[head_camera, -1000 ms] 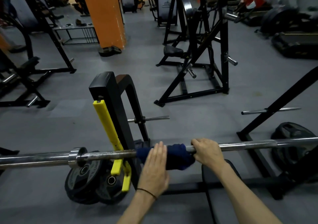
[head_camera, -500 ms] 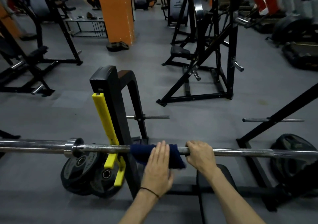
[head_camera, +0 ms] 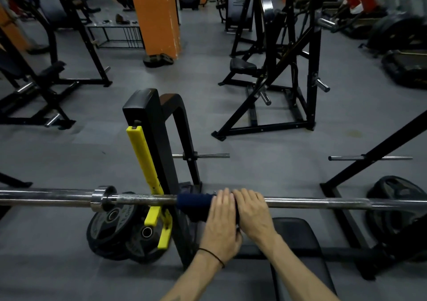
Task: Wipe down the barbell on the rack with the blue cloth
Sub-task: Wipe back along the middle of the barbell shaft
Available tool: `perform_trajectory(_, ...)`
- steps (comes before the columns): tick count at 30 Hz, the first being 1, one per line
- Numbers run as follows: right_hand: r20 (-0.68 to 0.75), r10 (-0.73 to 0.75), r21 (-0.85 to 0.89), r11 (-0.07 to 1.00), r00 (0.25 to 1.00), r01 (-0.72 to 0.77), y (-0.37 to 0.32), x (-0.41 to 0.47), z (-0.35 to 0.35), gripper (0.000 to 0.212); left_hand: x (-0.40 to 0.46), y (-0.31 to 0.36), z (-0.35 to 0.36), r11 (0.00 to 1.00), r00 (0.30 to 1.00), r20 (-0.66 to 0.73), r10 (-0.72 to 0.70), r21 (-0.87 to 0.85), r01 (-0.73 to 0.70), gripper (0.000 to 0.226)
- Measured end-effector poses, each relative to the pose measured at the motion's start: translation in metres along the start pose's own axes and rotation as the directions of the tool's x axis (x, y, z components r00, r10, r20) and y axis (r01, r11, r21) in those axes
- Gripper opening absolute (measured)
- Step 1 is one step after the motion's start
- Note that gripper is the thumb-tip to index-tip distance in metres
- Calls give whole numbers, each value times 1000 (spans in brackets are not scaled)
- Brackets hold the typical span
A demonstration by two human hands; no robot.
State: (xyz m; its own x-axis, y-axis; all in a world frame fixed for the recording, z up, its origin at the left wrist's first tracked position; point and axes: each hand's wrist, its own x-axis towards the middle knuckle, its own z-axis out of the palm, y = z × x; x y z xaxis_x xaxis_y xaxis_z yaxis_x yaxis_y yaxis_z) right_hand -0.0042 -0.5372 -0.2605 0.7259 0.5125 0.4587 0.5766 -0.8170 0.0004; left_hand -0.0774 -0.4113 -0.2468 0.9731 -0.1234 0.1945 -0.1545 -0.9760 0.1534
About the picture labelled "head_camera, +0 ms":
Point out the person's left hand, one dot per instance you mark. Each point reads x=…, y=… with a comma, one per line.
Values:
x=220, y=234

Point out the person's right hand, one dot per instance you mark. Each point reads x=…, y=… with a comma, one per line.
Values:
x=255, y=217

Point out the blue cleaning cloth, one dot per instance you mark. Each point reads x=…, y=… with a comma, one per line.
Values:
x=195, y=204

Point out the steel barbell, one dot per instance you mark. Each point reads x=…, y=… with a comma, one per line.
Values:
x=333, y=204

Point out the person's right forearm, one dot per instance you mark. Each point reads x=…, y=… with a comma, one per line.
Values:
x=300, y=274

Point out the black padded bench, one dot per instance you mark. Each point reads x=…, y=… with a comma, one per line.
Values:
x=300, y=254

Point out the black grip-hole weight plate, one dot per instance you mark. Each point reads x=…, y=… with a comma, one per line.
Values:
x=143, y=244

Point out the yellow bar hook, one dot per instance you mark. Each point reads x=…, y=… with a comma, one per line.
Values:
x=143, y=157

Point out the black weight plate white lettering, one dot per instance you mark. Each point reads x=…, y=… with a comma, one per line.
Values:
x=106, y=230

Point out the large black weight plate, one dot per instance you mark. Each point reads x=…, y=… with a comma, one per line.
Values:
x=393, y=190

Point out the black bench press rack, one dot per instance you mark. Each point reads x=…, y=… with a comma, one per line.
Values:
x=146, y=107

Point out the black and red lever machine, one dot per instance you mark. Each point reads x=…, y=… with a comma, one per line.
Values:
x=263, y=67

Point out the small black weight plate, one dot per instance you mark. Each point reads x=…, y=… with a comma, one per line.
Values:
x=166, y=58
x=153, y=61

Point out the wide orange pillar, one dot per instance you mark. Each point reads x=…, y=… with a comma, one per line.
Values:
x=155, y=13

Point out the black squat rack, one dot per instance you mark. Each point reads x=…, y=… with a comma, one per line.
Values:
x=88, y=47

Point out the black elliptical trainer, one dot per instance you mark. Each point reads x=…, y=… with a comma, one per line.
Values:
x=393, y=32

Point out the black incline bench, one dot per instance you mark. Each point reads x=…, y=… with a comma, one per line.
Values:
x=50, y=68

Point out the narrow orange pillar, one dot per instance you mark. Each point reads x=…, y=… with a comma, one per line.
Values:
x=13, y=30

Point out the black plate-loaded machine frame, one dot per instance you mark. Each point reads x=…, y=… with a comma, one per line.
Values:
x=240, y=37

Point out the black rack base frame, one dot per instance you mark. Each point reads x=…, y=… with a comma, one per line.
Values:
x=13, y=180

